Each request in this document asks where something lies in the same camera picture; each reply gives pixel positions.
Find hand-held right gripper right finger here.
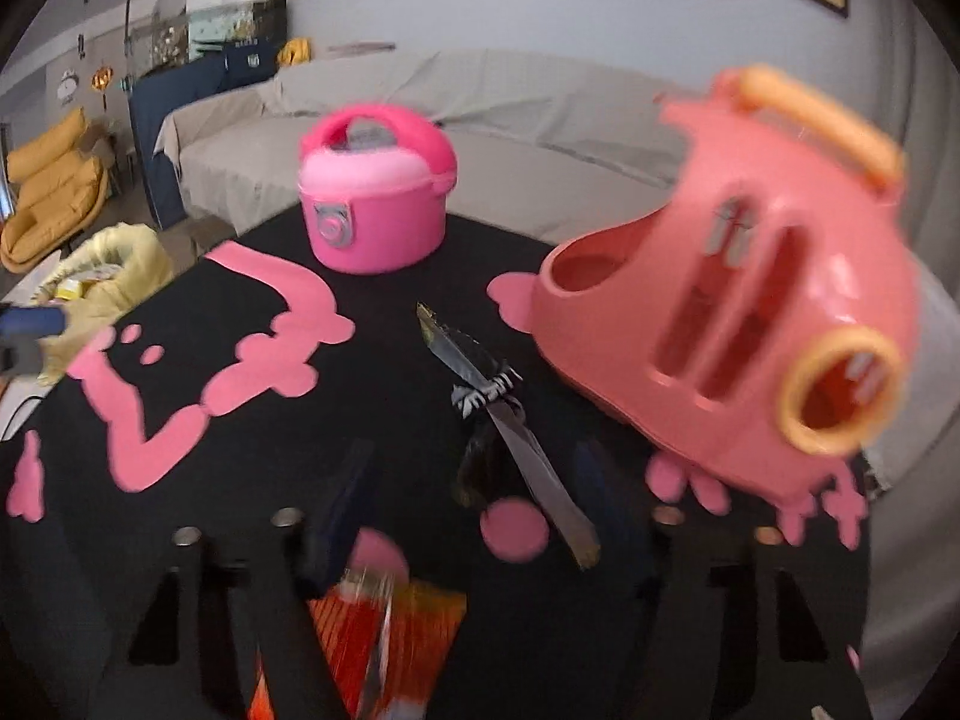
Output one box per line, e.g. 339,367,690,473
574,439,875,720

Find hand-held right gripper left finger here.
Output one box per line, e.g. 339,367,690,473
90,439,376,720

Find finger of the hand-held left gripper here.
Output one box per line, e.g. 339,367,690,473
0,302,70,380

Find silver foil strip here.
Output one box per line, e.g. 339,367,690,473
416,302,601,569

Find yellow-lined trash bin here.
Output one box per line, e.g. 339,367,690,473
34,223,175,387

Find black and pink tablecloth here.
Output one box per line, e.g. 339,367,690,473
0,206,875,720

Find yellow lounge chair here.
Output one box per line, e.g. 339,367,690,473
0,106,110,275

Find red and orange packet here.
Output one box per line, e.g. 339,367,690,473
251,570,467,720

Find blue cabinet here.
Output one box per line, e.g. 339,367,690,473
127,45,275,230

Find salmon pink toy toaster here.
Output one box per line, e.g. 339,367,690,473
531,66,922,503

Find pink toy rice cooker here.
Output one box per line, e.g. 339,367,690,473
296,106,457,275

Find glass tank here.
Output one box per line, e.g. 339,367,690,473
124,0,290,80

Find grey covered sofa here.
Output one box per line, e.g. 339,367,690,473
154,49,960,691

